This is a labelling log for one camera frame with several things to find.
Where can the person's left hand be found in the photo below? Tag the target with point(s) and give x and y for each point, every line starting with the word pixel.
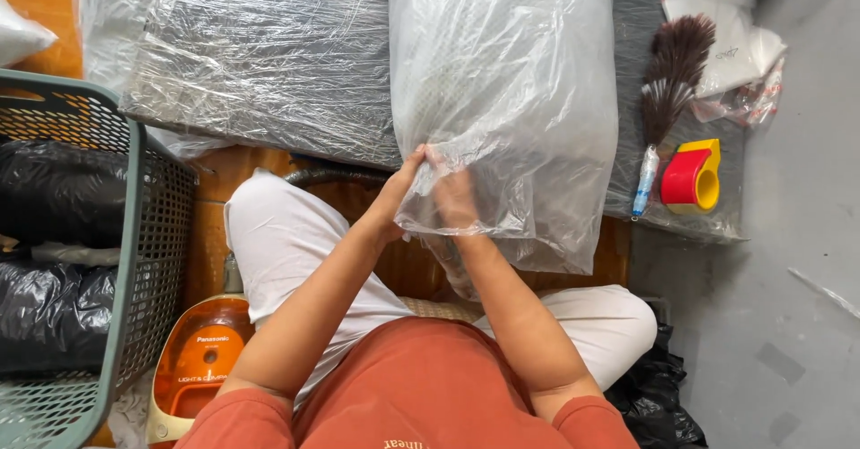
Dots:
pixel 392 197

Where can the green plastic laundry basket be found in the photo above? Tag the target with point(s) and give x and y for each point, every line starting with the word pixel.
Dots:
pixel 101 268

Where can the plastic-wrapped grey mattress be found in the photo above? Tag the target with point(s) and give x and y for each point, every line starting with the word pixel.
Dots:
pixel 282 59

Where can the white paper sheets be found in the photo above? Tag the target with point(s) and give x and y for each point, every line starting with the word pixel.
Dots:
pixel 725 46

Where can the crumpled clear plastic wrapper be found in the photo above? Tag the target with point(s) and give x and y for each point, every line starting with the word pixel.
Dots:
pixel 749 100

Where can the clear plastic bag with contents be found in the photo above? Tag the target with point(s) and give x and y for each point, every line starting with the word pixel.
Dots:
pixel 504 106

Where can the clear plastic strip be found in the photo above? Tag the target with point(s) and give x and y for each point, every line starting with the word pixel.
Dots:
pixel 826 293

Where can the person's orange shirt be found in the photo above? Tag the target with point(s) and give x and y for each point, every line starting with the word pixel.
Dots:
pixel 416 395

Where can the woven straw mat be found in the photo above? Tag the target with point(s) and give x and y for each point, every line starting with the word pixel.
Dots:
pixel 440 309

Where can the red yellow tape dispenser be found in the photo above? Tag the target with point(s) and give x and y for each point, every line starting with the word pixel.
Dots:
pixel 692 177

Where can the person's white trousers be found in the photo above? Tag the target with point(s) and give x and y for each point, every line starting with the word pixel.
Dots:
pixel 295 247

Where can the person's left fingers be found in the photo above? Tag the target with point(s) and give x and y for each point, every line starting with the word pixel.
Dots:
pixel 411 163

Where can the brown feather duster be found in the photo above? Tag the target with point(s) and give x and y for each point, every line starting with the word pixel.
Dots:
pixel 668 93

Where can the orange vacuum cleaner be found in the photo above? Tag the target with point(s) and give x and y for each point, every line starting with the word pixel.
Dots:
pixel 198 362

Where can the person's right hand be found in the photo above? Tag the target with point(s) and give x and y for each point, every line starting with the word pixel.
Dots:
pixel 455 200

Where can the black plastic bag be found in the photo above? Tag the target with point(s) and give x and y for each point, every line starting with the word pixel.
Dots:
pixel 655 395

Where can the black garbage bag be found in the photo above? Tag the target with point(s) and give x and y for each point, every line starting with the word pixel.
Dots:
pixel 54 254

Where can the white plastic bag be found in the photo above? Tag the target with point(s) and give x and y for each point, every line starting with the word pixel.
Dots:
pixel 20 32

